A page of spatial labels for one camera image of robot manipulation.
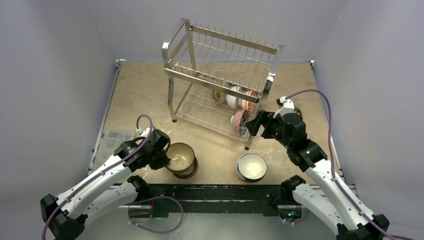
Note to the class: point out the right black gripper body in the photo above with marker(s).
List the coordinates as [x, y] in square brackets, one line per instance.
[260, 123]

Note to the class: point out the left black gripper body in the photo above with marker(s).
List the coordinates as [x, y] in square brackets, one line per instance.
[159, 159]

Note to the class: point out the black leaf patterned bowl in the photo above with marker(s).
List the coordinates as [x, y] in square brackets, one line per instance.
[239, 120]

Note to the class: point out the brown glazed bowl stack top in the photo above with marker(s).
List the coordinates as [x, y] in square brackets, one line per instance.
[183, 162]

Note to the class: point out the white cream bowl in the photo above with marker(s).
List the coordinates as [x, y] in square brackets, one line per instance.
[219, 96]

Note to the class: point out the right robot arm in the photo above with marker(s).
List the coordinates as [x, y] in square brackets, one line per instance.
[339, 208]

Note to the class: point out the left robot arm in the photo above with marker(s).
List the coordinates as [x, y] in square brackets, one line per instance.
[67, 214]

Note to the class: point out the steel two-tier dish rack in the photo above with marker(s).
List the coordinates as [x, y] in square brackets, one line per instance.
[198, 59]

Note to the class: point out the white blue-rimmed bowl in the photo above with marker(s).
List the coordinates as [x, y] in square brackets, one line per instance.
[251, 168]

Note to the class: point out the clear plastic screw box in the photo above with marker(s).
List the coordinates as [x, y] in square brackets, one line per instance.
[108, 143]

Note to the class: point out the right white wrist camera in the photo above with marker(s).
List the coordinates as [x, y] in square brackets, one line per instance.
[286, 106]

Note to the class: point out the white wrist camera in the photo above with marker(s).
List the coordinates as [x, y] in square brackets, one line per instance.
[143, 132]
[286, 106]

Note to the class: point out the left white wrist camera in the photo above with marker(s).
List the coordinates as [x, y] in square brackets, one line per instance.
[143, 132]

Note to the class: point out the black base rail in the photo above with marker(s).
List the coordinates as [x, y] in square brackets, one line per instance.
[162, 206]

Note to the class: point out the aluminium frame rail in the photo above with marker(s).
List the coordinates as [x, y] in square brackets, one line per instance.
[267, 195]

